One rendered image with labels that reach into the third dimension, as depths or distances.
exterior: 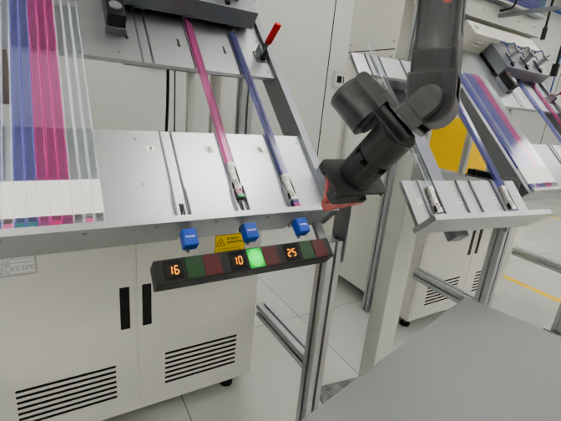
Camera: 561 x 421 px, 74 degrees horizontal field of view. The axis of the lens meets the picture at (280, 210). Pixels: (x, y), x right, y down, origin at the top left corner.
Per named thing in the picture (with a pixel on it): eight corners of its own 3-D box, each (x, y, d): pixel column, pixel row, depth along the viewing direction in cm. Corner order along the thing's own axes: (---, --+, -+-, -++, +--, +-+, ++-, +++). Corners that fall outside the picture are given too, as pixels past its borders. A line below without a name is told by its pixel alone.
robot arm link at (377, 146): (405, 147, 47) (427, 138, 51) (371, 107, 49) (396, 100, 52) (372, 178, 52) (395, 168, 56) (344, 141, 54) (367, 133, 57)
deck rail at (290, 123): (324, 223, 82) (339, 210, 77) (317, 224, 81) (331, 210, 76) (240, 10, 110) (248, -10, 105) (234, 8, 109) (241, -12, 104)
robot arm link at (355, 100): (450, 98, 44) (456, 109, 51) (389, 30, 46) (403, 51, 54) (369, 164, 49) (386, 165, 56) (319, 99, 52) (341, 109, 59)
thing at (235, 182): (243, 200, 70) (245, 195, 69) (235, 200, 69) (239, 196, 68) (188, 18, 90) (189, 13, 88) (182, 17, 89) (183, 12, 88)
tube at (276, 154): (298, 210, 74) (300, 206, 73) (292, 210, 73) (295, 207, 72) (233, 35, 94) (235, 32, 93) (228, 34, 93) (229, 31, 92)
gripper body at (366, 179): (315, 165, 58) (341, 134, 53) (364, 165, 64) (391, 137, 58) (331, 201, 56) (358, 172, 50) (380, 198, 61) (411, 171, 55)
